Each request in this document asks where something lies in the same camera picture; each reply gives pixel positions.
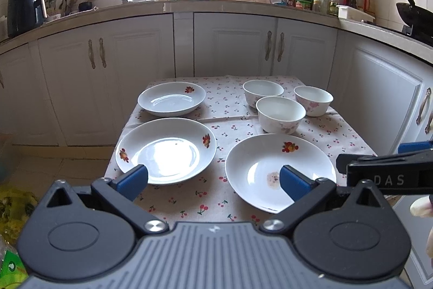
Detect stained white fruit plate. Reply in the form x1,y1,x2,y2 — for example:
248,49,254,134
225,134,337,213

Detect large white fruit plate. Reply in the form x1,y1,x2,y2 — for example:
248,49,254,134
115,117,217,186

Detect white floral bowl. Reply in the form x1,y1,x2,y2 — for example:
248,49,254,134
256,96,306,135

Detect small white fruit plate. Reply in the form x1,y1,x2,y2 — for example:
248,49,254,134
137,82,206,117

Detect gloved right hand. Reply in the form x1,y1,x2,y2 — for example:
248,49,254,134
410,194,433,259

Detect cherry print tablecloth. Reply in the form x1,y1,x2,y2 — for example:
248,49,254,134
103,74,402,225

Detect yellow green plastic bag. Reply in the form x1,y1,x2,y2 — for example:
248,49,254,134
0,185,38,245

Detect white lower cabinets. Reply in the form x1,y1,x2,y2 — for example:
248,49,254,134
0,9,433,282

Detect black wok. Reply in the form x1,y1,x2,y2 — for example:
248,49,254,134
396,0,432,46

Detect white plastic tray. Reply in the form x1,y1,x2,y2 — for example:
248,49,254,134
337,4,375,23

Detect clear oil bottle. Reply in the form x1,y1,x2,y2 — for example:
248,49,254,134
319,0,330,15

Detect black air fryer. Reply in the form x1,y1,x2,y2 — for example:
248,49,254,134
7,0,47,38

